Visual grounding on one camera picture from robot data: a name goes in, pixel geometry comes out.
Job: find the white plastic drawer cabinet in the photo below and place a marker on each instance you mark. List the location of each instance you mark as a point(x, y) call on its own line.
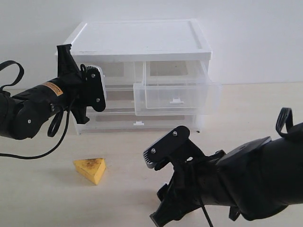
point(138, 41)

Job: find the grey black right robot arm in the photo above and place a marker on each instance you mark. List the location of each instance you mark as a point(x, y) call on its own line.
point(256, 180)

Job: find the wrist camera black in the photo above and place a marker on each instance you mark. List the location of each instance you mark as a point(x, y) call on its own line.
point(94, 92)
point(174, 147)

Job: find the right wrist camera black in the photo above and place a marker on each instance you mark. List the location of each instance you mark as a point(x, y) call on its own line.
point(174, 147)

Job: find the bottom wide clear drawer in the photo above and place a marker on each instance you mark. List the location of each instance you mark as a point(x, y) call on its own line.
point(127, 120)

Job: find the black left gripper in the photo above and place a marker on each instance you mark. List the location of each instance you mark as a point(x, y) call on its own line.
point(56, 94)

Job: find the middle wide clear drawer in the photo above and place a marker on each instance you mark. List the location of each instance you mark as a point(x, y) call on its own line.
point(120, 99)

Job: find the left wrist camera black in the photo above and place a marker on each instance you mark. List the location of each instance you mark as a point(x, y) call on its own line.
point(94, 92)

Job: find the wide clear drawer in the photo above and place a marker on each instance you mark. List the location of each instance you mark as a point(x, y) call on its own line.
point(120, 99)
point(127, 120)

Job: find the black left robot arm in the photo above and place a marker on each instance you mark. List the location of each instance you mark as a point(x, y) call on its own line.
point(23, 114)

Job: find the yellow cheese wedge toy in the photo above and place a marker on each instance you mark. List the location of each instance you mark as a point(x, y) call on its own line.
point(92, 168)

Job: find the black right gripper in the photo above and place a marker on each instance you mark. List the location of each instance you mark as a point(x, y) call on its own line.
point(194, 184)

